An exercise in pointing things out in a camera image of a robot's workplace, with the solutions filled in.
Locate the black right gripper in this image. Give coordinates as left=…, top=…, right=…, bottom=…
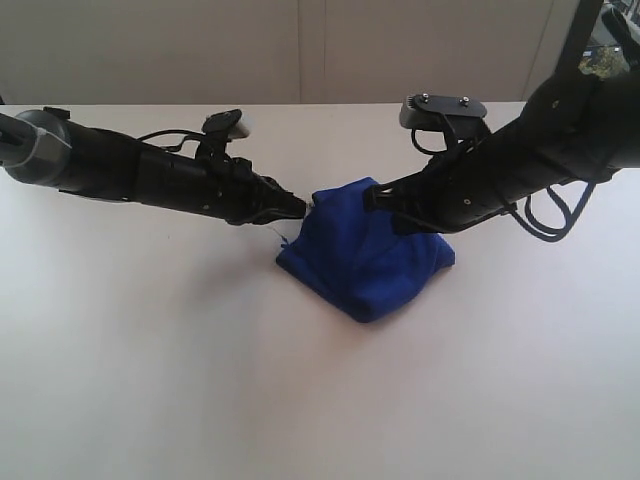
left=363, top=149, right=515, bottom=234

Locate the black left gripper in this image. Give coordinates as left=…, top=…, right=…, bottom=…
left=192, top=157, right=306, bottom=225

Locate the blue terry towel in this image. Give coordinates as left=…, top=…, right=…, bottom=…
left=276, top=177, right=456, bottom=323

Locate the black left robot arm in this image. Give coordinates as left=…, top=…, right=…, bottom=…
left=1, top=107, right=307, bottom=226

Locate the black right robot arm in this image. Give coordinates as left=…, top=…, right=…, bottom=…
left=363, top=71, right=639, bottom=243

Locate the green tree outside window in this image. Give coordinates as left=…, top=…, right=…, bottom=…
left=579, top=46, right=628, bottom=78

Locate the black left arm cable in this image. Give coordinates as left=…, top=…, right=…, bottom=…
left=137, top=128, right=206, bottom=154

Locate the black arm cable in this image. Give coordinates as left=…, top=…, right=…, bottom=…
left=514, top=177, right=596, bottom=241
left=137, top=128, right=206, bottom=154

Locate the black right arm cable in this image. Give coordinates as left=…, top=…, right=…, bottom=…
left=514, top=177, right=596, bottom=241

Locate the black window frame post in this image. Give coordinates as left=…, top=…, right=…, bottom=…
left=554, top=0, right=604, bottom=74

